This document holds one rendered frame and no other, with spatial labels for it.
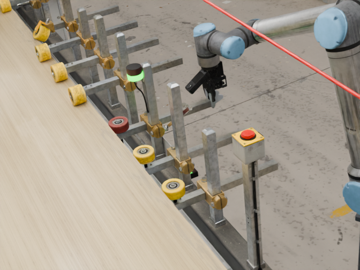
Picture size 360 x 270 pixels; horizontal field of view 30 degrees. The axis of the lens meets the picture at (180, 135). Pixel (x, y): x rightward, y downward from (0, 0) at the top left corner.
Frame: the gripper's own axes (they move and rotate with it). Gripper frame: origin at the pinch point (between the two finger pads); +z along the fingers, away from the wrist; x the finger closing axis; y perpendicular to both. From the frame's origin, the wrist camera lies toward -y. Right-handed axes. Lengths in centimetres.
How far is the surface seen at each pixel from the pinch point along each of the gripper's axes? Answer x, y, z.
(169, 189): -52, -43, -10
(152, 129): -7.2, -30.0, -4.7
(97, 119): 6.8, -47.7, -9.9
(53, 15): 225, -11, 31
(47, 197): -32, -80, -11
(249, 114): 101, 70, 85
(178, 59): 23.5, -1.9, -13.7
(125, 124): -4.0, -39.4, -9.9
